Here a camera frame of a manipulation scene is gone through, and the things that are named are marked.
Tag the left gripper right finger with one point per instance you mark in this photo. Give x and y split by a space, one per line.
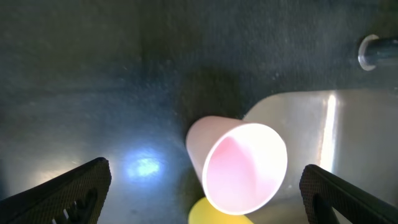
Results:
342 202

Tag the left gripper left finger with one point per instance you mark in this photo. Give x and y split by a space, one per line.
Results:
62 196

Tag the steel sink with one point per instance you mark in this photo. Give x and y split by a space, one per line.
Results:
357 140

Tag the pink cup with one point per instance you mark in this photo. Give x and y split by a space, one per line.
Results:
242 168

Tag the yellow cup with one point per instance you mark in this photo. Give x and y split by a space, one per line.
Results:
205 216

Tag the steel tap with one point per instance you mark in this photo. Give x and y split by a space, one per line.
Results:
382 51

